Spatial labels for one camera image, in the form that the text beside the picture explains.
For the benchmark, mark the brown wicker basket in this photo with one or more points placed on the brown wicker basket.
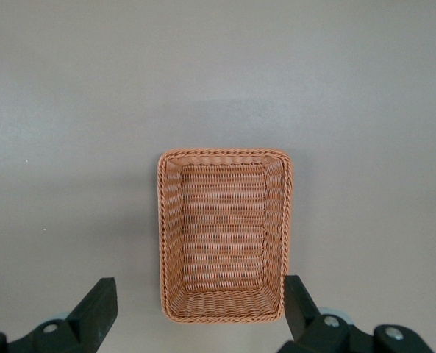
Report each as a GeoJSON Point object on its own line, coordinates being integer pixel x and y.
{"type": "Point", "coordinates": [221, 228]}

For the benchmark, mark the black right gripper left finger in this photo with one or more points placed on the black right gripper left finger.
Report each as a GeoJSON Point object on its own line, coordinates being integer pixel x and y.
{"type": "Point", "coordinates": [85, 323]}

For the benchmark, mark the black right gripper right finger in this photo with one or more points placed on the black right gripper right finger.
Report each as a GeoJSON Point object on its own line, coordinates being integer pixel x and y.
{"type": "Point", "coordinates": [313, 331]}

